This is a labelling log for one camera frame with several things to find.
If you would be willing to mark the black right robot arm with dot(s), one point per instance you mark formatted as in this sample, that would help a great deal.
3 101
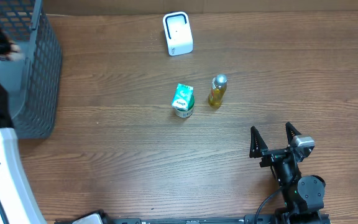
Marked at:
303 195

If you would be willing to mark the teal white tissue pack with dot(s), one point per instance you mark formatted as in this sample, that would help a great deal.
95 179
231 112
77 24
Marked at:
182 97

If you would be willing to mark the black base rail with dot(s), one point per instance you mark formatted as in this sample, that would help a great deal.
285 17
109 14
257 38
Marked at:
100 216

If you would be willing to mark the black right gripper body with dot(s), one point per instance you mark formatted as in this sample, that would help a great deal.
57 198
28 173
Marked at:
284 170

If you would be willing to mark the green lid white jar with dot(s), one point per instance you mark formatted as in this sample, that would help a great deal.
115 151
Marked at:
186 113

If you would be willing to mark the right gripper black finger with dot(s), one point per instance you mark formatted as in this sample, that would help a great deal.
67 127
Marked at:
291 132
257 145

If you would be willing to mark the yellow liquid plastic bottle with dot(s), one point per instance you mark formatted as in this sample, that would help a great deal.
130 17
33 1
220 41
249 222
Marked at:
218 89

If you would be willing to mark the grey plastic mesh basket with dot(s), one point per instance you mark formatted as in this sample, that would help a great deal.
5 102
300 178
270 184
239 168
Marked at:
32 81

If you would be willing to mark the white barcode scanner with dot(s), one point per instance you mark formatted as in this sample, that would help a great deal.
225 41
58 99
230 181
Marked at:
178 33

